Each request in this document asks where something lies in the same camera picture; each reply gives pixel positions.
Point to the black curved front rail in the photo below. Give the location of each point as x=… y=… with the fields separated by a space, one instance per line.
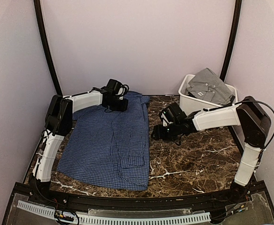
x=210 y=201

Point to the white slotted cable duct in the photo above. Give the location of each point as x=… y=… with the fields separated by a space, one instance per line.
x=83 y=218

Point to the white plastic bin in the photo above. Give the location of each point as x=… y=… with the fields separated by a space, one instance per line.
x=191 y=98

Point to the blue checked long sleeve shirt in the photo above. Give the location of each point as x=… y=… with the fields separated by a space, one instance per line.
x=108 y=148

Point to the left black frame post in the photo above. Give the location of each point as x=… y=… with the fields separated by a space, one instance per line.
x=46 y=47

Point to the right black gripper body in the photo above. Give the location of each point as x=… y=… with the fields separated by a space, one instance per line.
x=170 y=134

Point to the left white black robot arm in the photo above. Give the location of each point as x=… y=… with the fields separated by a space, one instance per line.
x=59 y=117

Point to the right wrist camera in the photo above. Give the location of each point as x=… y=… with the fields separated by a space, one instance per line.
x=164 y=119

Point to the black frame post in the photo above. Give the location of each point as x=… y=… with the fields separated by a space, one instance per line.
x=46 y=47
x=231 y=40

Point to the clear acrylic plate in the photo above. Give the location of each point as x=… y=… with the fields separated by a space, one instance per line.
x=140 y=213

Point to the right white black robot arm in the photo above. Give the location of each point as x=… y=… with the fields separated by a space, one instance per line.
x=248 y=114

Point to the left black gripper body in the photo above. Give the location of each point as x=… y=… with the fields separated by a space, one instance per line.
x=116 y=105

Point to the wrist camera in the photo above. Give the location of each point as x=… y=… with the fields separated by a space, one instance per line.
x=124 y=88
x=164 y=119

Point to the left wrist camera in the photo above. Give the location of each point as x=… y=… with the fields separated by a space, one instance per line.
x=124 y=88

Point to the right black frame post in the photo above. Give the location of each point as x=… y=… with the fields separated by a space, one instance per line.
x=231 y=40

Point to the grey folded shirt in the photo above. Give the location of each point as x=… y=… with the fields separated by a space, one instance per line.
x=207 y=86

